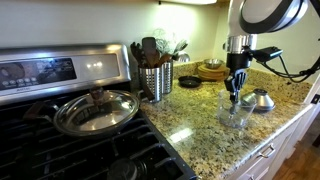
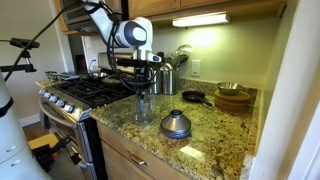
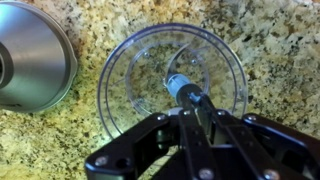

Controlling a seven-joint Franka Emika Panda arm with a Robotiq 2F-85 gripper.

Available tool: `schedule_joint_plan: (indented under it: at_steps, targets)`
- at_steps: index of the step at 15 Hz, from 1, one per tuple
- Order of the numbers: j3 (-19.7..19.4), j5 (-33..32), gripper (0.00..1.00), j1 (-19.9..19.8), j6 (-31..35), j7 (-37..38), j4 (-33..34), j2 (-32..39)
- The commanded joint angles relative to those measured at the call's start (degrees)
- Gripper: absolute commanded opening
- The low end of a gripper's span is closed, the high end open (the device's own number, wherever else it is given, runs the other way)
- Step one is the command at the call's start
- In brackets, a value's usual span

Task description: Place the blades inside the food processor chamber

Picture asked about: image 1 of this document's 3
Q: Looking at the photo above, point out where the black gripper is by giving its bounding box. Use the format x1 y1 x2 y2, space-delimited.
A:
223 51 254 103

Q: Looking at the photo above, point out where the food processor blade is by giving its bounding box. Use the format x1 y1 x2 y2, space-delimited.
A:
228 97 242 117

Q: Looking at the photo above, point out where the silver food processor lid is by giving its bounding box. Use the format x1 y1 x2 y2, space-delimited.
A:
241 87 276 113

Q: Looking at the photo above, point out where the clear food processor chamber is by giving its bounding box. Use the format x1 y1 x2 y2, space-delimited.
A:
216 88 258 130

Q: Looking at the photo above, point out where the steel mixing bowl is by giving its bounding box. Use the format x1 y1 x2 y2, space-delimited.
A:
203 58 225 70

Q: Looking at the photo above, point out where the small black skillet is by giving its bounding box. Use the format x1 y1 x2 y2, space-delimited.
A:
177 75 203 89

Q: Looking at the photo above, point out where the steel ladle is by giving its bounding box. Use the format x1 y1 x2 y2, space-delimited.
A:
174 51 191 65

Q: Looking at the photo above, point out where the perforated steel utensil holder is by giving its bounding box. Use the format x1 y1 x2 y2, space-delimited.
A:
161 60 175 95
138 66 164 103

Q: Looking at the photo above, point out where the base cabinet with drawer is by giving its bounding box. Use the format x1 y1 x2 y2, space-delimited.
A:
229 105 320 180

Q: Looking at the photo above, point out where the wooden spatula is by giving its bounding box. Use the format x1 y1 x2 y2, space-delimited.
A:
141 36 162 70

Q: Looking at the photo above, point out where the under-cabinet light bar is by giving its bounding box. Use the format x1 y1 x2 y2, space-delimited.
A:
159 0 218 6

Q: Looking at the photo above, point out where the dark cooking spoon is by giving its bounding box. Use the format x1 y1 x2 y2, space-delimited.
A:
130 41 148 70

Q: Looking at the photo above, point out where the steel pan with lid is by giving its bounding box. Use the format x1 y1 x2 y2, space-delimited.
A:
22 86 141 138

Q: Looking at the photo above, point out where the stainless gas stove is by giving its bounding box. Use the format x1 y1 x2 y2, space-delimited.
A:
0 42 198 180

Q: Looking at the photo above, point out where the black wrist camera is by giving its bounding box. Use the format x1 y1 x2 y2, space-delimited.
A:
254 46 284 63

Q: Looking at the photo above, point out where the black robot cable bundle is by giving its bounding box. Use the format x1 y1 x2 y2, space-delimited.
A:
262 54 320 84

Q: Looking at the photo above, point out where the metal drawer handle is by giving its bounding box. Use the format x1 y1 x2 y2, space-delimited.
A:
257 143 277 160

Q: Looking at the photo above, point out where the wire whisk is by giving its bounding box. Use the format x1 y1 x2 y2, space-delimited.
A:
152 27 179 57

